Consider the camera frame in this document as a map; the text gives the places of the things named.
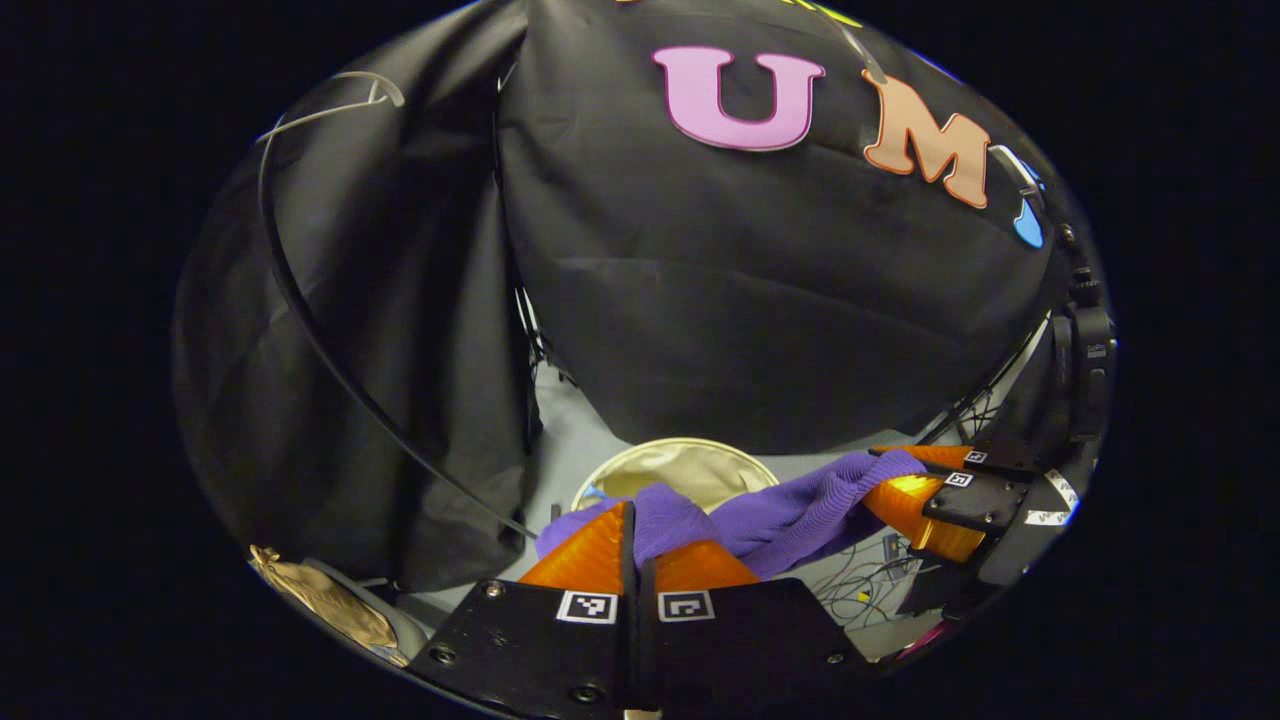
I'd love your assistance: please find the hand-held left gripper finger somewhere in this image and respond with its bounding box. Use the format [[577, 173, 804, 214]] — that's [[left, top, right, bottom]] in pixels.
[[408, 500, 638, 720], [640, 540, 871, 720]]

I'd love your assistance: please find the purple knitted cardigan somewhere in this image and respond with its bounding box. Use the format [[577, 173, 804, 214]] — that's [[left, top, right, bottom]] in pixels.
[[535, 448, 929, 581]]

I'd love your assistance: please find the beige laundry hamper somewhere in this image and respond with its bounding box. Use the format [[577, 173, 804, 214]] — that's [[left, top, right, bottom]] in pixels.
[[570, 436, 783, 516]]

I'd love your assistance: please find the black metal clothes rack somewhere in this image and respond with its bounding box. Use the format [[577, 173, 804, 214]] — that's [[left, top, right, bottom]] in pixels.
[[255, 100, 546, 546]]

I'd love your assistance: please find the white plastic hanger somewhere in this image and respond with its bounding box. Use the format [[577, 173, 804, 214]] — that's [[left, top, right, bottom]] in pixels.
[[255, 70, 406, 146]]

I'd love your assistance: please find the black backdrop cloth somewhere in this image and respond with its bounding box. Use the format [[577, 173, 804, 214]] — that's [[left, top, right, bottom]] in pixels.
[[172, 0, 1076, 591]]

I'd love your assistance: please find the tan crumpled cloth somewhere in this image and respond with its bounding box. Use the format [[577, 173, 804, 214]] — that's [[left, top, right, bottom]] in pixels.
[[248, 545, 403, 663]]

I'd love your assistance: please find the tangle of floor cables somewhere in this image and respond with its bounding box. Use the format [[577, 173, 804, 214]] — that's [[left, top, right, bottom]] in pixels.
[[815, 535, 926, 626]]

